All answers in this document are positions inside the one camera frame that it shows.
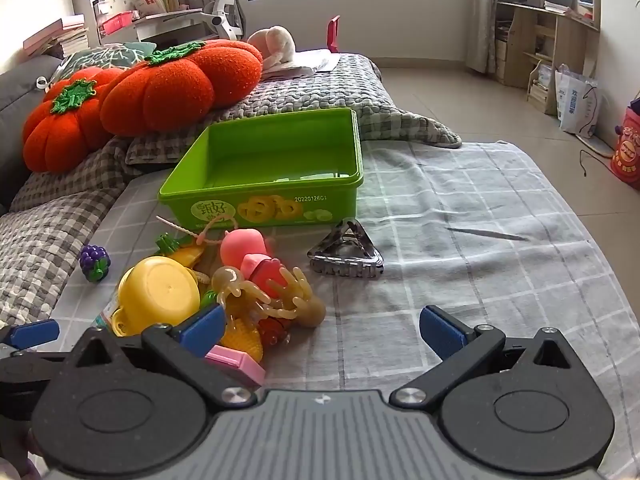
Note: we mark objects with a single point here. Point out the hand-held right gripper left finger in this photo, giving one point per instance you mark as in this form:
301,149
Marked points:
202,329

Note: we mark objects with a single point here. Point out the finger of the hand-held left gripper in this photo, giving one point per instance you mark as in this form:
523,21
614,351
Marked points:
32,334

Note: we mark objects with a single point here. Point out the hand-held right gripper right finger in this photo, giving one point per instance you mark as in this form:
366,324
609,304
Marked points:
440,335

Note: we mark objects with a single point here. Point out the pink box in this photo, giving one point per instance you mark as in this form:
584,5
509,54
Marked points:
240,365

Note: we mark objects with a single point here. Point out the purple toy grapes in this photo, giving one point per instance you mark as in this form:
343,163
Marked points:
95,262

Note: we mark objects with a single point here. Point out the green plastic bin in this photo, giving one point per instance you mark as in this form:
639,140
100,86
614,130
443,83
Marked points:
280,160

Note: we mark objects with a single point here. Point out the yellow toy corn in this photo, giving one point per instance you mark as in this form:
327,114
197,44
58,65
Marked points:
245,340

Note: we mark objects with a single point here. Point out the grey grid bed sheet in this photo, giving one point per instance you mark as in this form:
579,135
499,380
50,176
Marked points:
450,285

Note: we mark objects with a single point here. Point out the yellow toy pot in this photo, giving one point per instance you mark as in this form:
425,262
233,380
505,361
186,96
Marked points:
160,292

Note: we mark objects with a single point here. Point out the small red toy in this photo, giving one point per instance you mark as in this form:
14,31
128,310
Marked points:
272,330

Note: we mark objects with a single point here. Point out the red pink toy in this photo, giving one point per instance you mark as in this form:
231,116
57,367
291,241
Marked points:
260,272

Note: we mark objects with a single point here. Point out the red toy ball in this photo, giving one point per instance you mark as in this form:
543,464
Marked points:
242,247

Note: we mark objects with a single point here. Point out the metal triangular cutter mold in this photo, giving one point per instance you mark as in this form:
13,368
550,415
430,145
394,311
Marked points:
350,262

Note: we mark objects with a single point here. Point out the small orange pumpkin cushion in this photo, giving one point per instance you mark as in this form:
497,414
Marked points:
55,130

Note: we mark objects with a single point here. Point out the grey sofa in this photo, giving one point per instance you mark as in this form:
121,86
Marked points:
20,90

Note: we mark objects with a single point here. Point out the large orange pumpkin cushion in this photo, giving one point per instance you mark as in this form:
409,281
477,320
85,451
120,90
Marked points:
185,85

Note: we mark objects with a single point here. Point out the grey checkered quilt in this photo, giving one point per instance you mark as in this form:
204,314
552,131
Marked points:
310,90

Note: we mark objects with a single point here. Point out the red printed bag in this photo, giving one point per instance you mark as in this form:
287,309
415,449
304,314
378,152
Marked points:
627,150

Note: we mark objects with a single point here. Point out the white paper bag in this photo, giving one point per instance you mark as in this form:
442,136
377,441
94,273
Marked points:
575,102

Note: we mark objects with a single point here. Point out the small wooden rack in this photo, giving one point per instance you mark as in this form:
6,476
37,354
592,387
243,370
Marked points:
542,85

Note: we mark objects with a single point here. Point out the teal patterned cushion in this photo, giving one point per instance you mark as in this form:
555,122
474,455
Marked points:
100,57

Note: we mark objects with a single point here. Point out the white papers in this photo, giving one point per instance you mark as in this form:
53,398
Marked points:
315,60

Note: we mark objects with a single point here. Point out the pink white plush toy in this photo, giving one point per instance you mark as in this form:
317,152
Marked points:
272,42

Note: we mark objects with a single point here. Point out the stack of books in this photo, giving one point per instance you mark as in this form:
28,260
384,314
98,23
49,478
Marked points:
60,37

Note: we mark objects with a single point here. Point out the wooden desk shelf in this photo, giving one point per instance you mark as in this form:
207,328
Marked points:
520,35

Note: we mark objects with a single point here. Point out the pink basket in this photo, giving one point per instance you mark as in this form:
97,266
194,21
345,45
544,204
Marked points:
116,22

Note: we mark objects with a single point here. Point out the grey curtain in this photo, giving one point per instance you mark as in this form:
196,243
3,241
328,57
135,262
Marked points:
482,10

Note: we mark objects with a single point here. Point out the red white book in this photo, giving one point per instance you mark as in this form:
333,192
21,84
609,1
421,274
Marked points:
150,2

